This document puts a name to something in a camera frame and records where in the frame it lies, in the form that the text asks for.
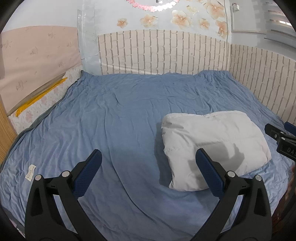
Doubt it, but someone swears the light grey puffer jacket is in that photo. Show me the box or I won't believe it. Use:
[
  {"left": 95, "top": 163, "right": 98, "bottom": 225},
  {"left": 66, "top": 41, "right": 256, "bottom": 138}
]
[{"left": 162, "top": 110, "right": 271, "bottom": 191}]

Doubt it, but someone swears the white fabric label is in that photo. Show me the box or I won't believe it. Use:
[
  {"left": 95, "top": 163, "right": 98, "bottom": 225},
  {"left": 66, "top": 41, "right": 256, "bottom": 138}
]
[{"left": 25, "top": 164, "right": 36, "bottom": 182}]

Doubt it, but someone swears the blue bed sheet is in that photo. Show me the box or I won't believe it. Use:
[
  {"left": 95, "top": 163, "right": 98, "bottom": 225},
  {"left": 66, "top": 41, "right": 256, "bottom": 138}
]
[{"left": 1, "top": 71, "right": 283, "bottom": 240}]

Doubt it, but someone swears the wooden side board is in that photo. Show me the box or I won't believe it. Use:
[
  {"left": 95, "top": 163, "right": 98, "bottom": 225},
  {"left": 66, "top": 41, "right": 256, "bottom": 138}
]
[{"left": 0, "top": 99, "right": 17, "bottom": 164}]

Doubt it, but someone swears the pink padded headboard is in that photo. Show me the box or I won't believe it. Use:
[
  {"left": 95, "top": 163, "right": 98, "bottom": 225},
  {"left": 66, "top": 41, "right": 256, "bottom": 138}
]
[{"left": 1, "top": 26, "right": 81, "bottom": 112}]

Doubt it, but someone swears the clear plastic sheet roll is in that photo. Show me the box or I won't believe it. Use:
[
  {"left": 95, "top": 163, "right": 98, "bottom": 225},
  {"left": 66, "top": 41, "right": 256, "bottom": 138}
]
[{"left": 77, "top": 1, "right": 102, "bottom": 75}]

